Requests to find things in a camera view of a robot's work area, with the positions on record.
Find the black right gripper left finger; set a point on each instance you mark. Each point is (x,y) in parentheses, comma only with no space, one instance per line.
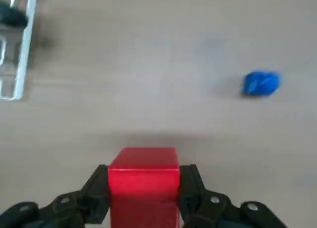
(67,205)

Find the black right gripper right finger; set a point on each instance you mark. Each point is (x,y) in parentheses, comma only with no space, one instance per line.
(203,213)

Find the red wooden cube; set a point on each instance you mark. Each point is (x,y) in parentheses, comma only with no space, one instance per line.
(143,183)

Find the blue wooden cube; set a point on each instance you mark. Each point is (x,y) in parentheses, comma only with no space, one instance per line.
(261,83)

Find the black rack clip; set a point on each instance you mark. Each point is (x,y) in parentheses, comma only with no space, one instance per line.
(12,15)

